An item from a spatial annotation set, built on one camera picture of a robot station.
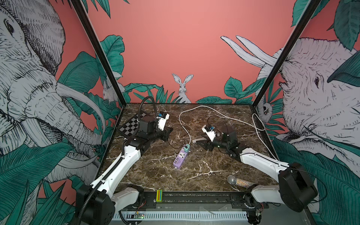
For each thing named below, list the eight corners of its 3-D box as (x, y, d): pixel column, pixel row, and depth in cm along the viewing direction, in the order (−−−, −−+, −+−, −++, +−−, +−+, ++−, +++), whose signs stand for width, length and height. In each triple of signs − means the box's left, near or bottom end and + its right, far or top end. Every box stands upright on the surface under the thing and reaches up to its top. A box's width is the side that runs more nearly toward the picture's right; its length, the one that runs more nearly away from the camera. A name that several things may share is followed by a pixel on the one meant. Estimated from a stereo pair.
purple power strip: (171, 165, 89) (171, 163, 86) (182, 148, 96) (182, 146, 94) (179, 170, 87) (179, 168, 84) (189, 152, 95) (189, 150, 92)
